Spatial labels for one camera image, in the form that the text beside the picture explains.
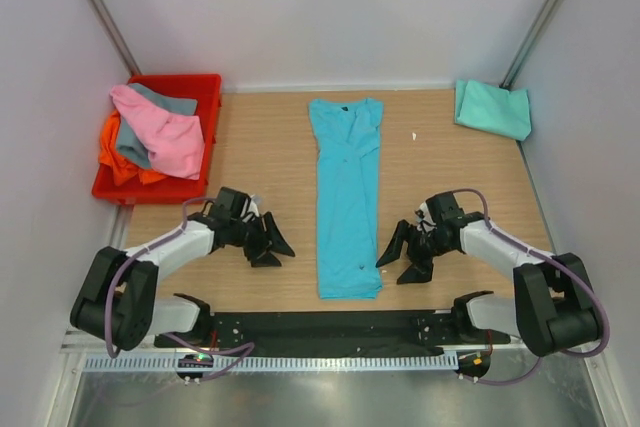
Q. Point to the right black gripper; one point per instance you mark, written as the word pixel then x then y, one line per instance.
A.
pixel 416 244

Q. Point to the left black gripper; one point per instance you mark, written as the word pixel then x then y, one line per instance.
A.
pixel 253 240

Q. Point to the bright blue t shirt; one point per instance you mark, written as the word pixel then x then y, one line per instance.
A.
pixel 348 139

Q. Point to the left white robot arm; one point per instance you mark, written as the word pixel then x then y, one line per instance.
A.
pixel 118 300

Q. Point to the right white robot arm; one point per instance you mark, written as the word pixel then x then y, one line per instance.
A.
pixel 553 307

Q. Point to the pink t shirt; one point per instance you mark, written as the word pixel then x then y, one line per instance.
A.
pixel 175 142

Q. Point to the orange t shirt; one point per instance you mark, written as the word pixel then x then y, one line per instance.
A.
pixel 122 169

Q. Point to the folded teal t shirt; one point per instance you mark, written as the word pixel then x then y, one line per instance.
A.
pixel 491 109

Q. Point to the red plastic bin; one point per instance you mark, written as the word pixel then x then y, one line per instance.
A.
pixel 205 89

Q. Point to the grey t shirt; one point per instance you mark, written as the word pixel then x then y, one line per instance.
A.
pixel 128 145

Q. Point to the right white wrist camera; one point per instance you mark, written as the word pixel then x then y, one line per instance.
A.
pixel 423 217

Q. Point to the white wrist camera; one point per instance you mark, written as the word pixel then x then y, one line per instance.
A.
pixel 251 208
pixel 423 217

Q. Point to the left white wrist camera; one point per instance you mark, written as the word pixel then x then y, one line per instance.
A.
pixel 251 208

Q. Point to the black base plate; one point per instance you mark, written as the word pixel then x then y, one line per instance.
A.
pixel 346 334

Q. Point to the white slotted cable duct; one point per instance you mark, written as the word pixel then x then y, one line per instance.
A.
pixel 183 362

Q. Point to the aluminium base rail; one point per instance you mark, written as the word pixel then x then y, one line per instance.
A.
pixel 76 341

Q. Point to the right aluminium frame post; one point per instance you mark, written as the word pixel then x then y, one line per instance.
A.
pixel 541 22

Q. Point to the aluminium frame post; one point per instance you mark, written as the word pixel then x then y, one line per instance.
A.
pixel 541 22
pixel 115 36

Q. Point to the left aluminium frame post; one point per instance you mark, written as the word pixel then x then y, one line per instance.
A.
pixel 115 36

